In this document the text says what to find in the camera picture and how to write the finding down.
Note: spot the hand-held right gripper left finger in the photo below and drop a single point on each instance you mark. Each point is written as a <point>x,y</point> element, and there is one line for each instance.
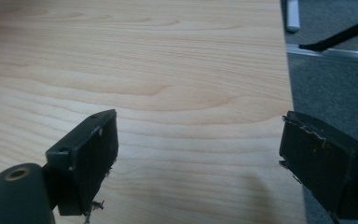
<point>87,161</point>

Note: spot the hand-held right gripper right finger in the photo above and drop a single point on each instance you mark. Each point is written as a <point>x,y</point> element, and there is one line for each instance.
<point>320,168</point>

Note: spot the black stand leg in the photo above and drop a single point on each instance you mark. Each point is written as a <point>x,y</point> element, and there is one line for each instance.
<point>341,35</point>

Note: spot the white table leg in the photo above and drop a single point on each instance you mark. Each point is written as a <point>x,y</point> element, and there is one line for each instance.
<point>292,15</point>

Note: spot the silver metal rail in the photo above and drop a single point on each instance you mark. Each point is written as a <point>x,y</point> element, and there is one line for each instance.
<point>329,53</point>

